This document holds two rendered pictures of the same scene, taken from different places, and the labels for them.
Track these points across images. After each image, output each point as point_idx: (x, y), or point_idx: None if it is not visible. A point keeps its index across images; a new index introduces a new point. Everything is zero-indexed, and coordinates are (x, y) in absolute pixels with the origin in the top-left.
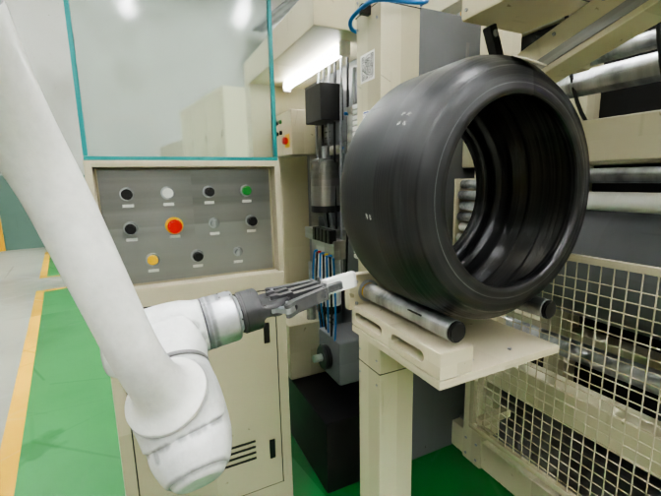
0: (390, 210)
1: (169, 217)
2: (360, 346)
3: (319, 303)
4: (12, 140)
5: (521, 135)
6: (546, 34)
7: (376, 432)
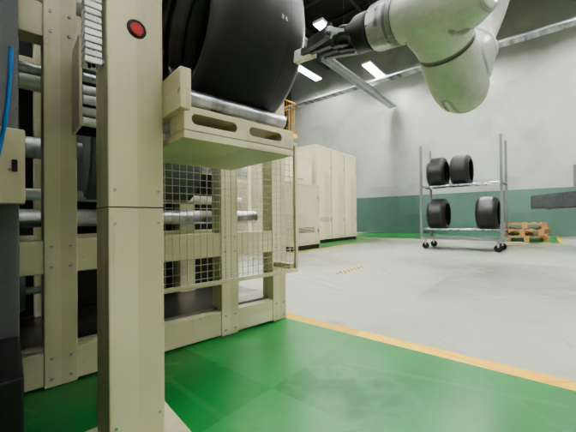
0: (302, 22)
1: None
2: (115, 187)
3: (334, 57)
4: None
5: (186, 28)
6: None
7: (157, 287)
